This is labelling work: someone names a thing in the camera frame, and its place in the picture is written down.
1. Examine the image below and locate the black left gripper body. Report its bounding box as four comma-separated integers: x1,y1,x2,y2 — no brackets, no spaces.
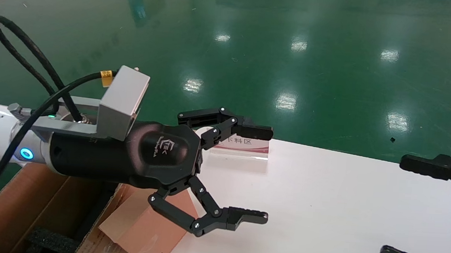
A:
47,115,207,194

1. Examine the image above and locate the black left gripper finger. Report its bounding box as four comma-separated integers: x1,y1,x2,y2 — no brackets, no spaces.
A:
145,172,272,242
175,104,276,155

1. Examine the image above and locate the small cardboard box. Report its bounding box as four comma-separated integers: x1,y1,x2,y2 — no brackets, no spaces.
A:
97,181,202,253

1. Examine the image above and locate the large cardboard box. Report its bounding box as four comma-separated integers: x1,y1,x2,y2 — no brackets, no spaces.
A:
0,160,139,253

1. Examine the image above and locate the acrylic sign with red stripe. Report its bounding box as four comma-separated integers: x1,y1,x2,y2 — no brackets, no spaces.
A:
207,133,270,160

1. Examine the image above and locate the black foam padding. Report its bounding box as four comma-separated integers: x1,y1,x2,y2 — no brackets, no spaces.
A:
25,227,80,253

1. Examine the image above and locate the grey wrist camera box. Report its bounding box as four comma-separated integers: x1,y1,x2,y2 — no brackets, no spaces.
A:
30,59,151,143

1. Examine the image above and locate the black cable with yellow tag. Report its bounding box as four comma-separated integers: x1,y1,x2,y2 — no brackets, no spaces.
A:
0,61,119,212

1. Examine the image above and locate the black looped cable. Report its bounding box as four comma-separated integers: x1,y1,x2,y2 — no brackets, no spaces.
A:
0,15,92,123

